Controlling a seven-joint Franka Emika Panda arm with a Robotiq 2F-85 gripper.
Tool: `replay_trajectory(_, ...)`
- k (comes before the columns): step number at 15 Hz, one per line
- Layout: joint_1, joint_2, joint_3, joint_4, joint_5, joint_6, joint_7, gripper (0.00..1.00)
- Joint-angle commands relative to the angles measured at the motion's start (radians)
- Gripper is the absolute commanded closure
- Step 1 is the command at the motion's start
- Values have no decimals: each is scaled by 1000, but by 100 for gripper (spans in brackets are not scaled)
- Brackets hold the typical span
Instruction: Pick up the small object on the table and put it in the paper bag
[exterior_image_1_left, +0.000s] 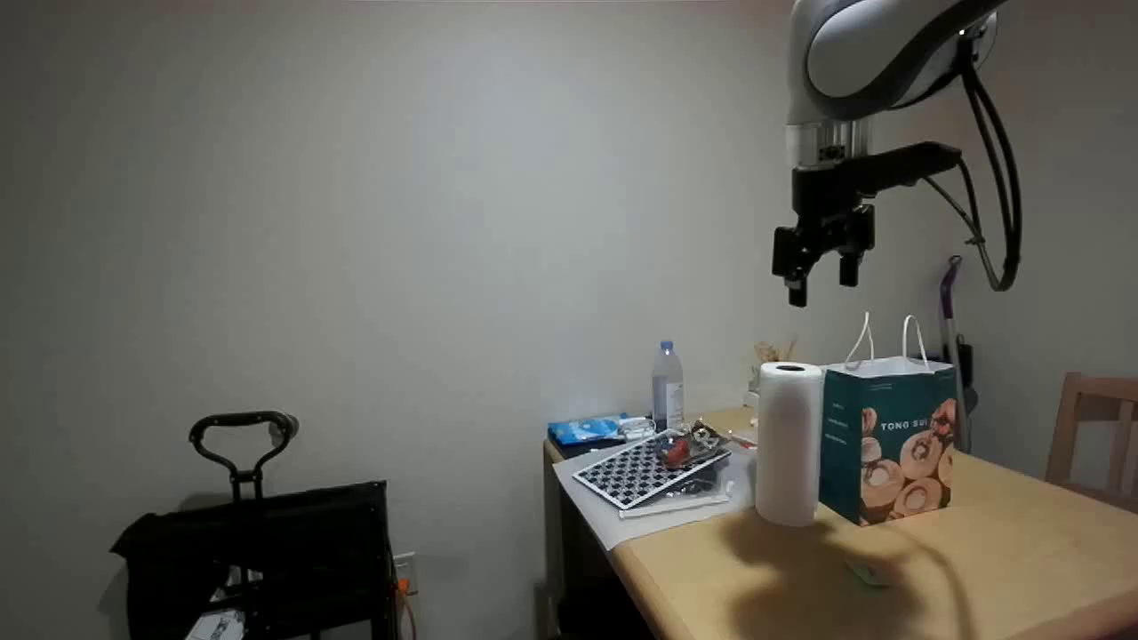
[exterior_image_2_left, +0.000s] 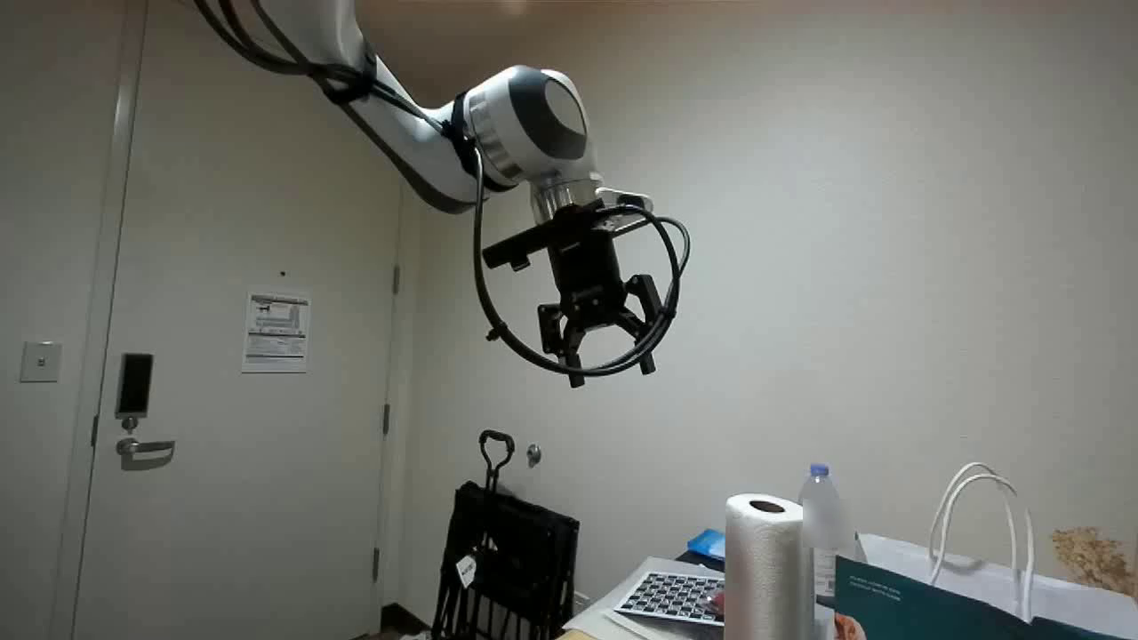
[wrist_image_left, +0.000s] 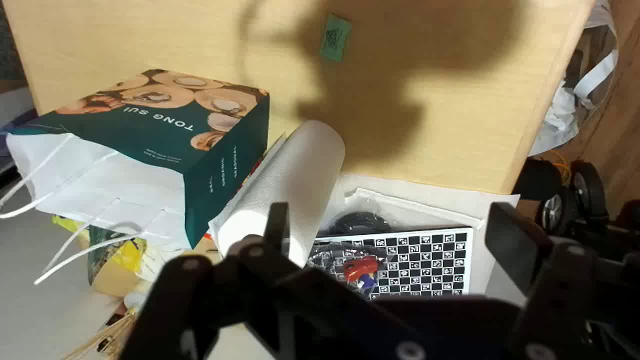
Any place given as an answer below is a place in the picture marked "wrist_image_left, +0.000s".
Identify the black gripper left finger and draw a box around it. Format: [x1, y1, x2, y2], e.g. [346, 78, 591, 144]
[264, 202, 289, 255]

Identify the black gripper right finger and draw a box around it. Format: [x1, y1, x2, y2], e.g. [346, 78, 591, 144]
[483, 202, 554, 294]

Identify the small green packet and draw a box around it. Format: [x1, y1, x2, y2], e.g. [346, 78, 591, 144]
[319, 17, 351, 63]

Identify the green white paper bag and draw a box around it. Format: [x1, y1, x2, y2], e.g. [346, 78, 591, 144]
[5, 70, 269, 248]

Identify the white paper towel roll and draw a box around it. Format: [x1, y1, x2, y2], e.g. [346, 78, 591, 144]
[207, 121, 346, 267]

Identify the checkerboard calibration board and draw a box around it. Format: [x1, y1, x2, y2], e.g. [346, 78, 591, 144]
[308, 227, 473, 298]

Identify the white flat box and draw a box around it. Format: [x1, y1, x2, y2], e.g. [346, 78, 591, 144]
[319, 174, 526, 306]

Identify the red blue small toy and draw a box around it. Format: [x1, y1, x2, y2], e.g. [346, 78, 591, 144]
[343, 259, 380, 290]

